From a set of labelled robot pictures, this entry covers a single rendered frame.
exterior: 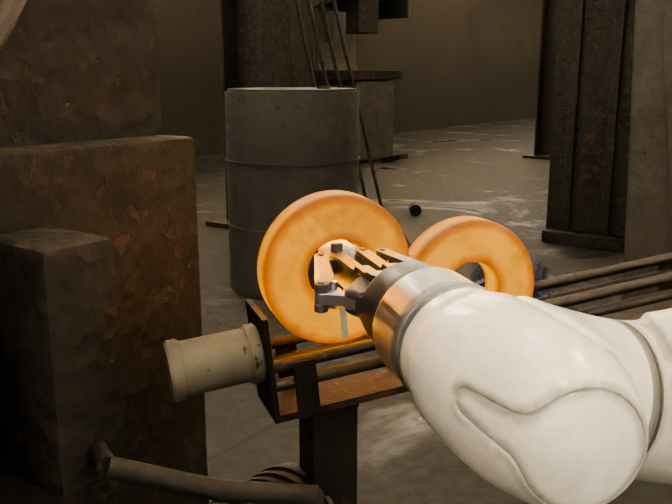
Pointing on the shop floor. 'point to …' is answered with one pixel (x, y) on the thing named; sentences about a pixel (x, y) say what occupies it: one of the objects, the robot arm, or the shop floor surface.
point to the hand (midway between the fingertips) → (336, 252)
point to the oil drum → (283, 162)
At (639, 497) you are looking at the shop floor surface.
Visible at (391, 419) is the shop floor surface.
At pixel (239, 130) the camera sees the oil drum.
